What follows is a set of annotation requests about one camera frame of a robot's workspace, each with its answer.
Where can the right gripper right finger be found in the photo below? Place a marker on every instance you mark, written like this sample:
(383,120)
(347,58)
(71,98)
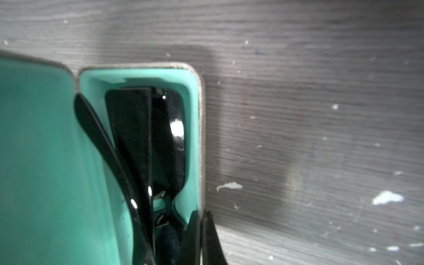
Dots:
(212,253)

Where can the teal case black sunglasses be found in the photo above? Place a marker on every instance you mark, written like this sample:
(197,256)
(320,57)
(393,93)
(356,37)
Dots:
(100,168)

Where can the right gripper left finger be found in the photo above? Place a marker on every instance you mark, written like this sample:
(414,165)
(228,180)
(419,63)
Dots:
(190,253)

